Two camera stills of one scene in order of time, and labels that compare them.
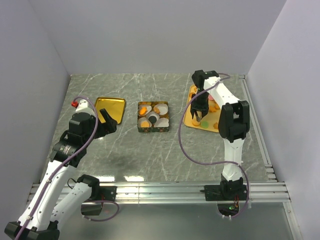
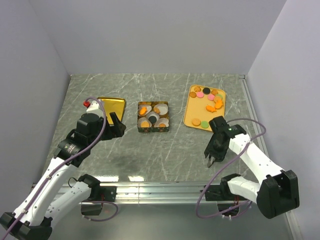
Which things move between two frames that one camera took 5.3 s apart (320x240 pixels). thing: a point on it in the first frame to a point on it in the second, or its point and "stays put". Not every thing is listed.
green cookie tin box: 153,116 stays put
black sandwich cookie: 152,119 stays put
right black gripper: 204,108 to 219,156
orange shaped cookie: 143,110 stays put
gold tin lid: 115,107 stays put
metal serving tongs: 198,115 to 212,159
